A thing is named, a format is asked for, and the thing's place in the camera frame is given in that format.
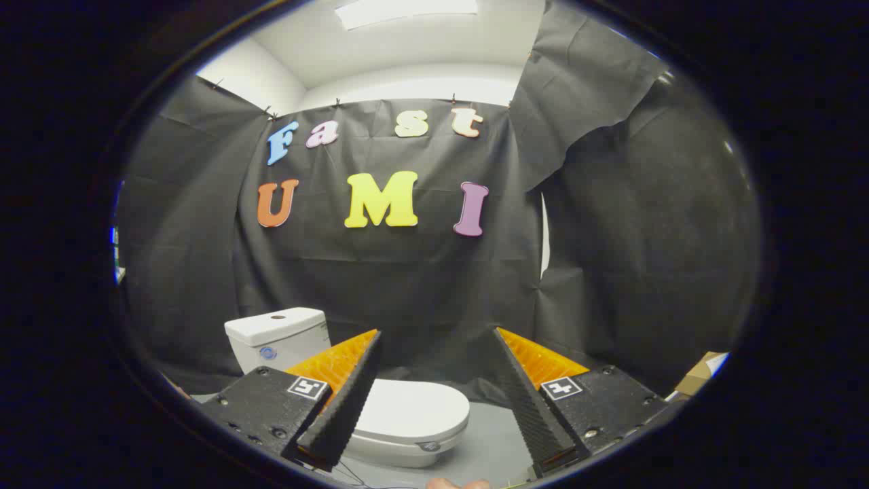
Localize cardboard box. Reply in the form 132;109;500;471
672;351;731;399

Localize white toilet lid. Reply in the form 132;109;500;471
352;378;471;446

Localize ceiling light panel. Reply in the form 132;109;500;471
335;0;479;32

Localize white toilet tank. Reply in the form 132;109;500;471
224;307;333;376

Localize black backdrop cloth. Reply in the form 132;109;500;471
115;0;762;408

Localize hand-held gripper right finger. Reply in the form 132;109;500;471
490;326;686;479

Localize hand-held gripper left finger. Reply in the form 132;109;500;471
200;329;383;473

